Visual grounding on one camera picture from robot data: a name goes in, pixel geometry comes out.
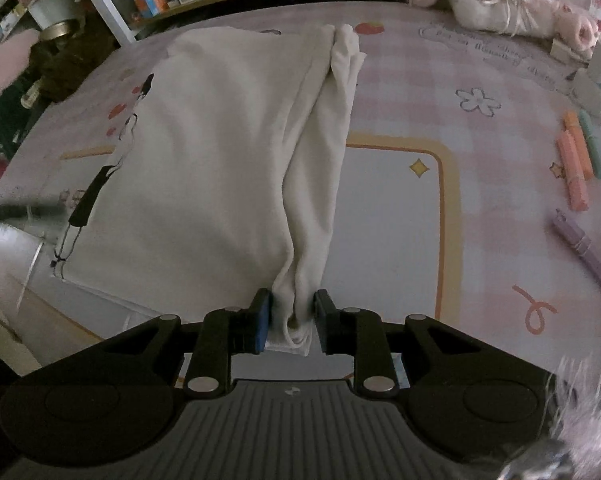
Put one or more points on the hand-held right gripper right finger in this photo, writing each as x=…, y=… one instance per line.
x=325, y=322

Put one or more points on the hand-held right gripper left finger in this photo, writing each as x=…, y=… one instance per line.
x=260, y=322

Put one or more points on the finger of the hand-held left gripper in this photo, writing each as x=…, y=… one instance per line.
x=15, y=211

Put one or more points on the white t-shirt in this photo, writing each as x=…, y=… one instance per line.
x=205, y=160

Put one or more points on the brown cloth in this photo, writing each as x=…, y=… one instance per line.
x=75, y=67

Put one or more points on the metal bowl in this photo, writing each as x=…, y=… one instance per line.
x=59, y=31

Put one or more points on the white container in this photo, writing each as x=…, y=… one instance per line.
x=53, y=9

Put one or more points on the white bookshelf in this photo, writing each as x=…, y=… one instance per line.
x=105, y=0

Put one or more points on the purple highlighter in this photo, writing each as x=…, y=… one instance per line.
x=592, y=245
x=582, y=262

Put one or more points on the green highlighter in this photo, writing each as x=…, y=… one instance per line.
x=594, y=142

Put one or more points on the small pink plush toy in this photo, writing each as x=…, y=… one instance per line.
x=580, y=27

